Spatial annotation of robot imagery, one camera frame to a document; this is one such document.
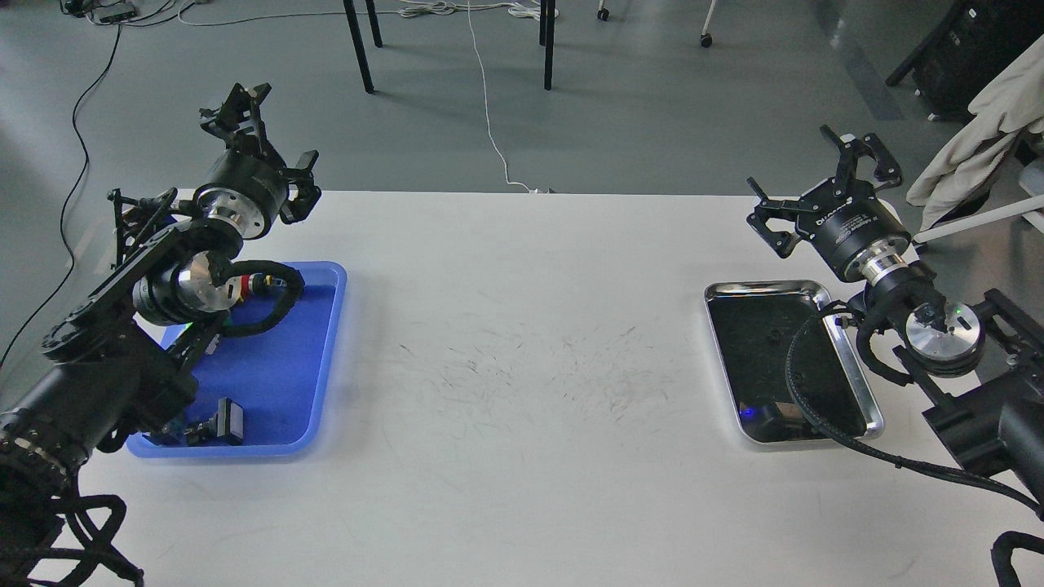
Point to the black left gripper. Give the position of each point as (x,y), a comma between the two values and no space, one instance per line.
(241,188)

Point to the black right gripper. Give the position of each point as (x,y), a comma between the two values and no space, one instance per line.
(856,228)

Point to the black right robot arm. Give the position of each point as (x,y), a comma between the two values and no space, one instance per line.
(980,365)

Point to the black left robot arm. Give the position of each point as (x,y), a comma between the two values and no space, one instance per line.
(123,360)

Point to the shiny metal tray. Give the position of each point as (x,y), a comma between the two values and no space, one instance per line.
(762,327)

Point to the black table leg left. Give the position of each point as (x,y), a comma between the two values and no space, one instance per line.
(356,34)

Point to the black table leg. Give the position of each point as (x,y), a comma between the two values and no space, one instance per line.
(547,12)
(356,34)

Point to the power strip on floor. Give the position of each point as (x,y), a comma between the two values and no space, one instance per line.
(100,12)

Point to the beige cloth on chair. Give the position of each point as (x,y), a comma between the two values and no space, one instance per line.
(1010,106)

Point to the blue plastic tray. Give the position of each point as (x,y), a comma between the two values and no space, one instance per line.
(279,378)

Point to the black cabinet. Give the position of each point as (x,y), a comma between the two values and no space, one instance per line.
(975,41)

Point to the black table leg right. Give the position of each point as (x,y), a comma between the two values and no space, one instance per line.
(547,12)

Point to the red push button switch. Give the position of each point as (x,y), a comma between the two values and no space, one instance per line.
(241,287)

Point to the white chair frame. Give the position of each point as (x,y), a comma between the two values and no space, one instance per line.
(1028,209)

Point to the black switch block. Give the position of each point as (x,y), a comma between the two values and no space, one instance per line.
(227,426)

